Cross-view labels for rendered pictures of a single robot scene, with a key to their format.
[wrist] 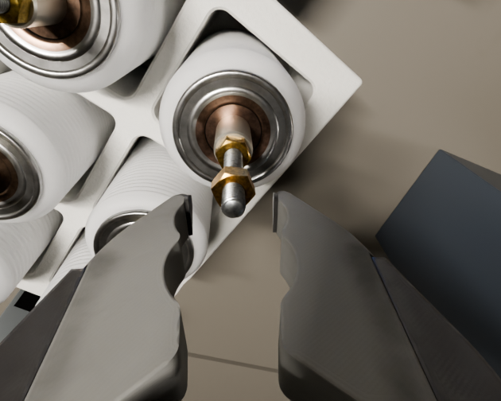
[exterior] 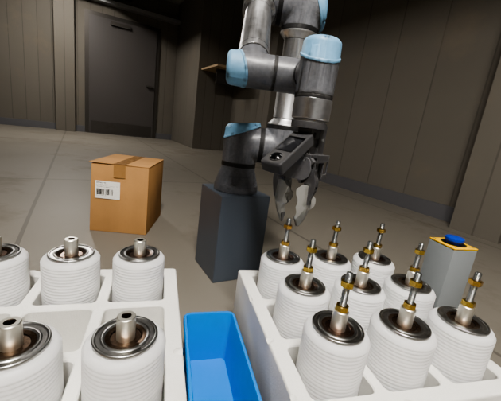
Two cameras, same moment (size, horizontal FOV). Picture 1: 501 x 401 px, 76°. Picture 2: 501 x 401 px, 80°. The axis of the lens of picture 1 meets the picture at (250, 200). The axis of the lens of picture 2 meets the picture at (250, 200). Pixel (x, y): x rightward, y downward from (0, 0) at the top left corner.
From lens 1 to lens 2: 0.57 m
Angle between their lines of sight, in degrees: 51
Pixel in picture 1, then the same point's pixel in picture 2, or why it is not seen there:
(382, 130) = (227, 298)
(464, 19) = not seen: hidden behind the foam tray
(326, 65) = (245, 276)
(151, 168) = not seen: hidden behind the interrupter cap
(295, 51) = (250, 282)
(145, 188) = (318, 268)
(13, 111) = (337, 287)
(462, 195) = (223, 256)
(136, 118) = not seen: hidden behind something
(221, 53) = (273, 265)
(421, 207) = (235, 266)
